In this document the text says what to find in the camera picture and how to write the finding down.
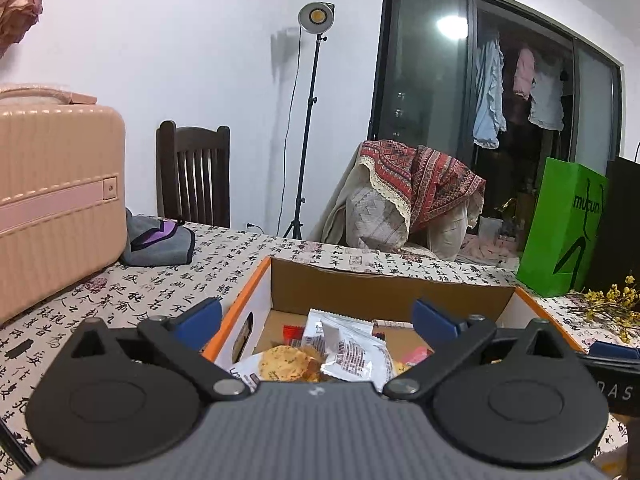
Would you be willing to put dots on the orange cardboard box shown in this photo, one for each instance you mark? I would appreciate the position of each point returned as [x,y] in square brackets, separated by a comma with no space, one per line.
[380,290]

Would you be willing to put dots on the calligraphy print tablecloth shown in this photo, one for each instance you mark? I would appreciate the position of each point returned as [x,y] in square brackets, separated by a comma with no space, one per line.
[165,280]

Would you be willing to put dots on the red patterned blanket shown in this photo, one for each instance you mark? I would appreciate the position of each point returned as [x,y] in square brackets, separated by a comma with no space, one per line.
[440,185]

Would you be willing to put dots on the dark sliding glass door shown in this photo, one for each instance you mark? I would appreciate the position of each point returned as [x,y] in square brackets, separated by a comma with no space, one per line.
[425,85]

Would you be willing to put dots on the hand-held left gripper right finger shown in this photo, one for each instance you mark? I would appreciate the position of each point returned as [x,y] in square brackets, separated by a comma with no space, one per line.
[435,321]

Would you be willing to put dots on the pink ribbed suitcase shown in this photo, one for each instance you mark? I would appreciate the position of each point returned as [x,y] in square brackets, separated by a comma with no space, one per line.
[55,200]

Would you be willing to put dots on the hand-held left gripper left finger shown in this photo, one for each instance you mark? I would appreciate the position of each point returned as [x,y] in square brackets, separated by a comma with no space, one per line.
[200,322]

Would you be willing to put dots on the hanging pink garment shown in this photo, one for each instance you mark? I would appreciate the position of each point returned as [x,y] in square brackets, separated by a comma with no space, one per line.
[525,75]

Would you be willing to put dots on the black light stand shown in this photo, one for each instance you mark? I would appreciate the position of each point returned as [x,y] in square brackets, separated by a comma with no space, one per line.
[306,135]

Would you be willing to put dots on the hanging blue garment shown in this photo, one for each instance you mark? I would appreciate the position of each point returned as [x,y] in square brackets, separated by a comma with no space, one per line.
[489,100]

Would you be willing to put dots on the black paper bag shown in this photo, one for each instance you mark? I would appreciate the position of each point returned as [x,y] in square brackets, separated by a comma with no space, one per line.
[622,220]

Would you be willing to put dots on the white printed snack packet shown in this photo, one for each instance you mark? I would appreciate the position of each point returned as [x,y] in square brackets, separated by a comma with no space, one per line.
[360,360]

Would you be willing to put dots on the dark wooden chair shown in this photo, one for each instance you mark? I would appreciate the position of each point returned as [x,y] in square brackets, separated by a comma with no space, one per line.
[195,175]

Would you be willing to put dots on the hanging white garment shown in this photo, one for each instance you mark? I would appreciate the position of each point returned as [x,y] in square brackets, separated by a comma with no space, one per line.
[546,100]

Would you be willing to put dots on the green paper bag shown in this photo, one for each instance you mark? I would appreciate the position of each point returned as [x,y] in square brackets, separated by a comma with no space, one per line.
[555,230]

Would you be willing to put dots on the yellow dried flowers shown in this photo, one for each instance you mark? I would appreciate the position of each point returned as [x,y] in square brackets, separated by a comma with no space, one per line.
[617,300]

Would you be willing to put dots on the beige covered armchair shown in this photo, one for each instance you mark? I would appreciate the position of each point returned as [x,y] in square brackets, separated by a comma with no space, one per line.
[375,220]

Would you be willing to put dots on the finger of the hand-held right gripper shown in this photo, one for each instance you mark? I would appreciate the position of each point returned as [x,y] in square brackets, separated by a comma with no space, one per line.
[617,352]

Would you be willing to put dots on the grey pouch with purple trim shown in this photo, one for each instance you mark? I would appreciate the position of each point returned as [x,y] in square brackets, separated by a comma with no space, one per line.
[160,250]

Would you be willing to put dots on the orange cookie snack packet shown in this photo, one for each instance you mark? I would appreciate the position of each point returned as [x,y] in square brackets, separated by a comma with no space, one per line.
[285,362]

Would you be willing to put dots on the pink artificial flowers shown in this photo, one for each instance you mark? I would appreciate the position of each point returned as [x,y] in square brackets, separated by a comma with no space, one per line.
[20,15]

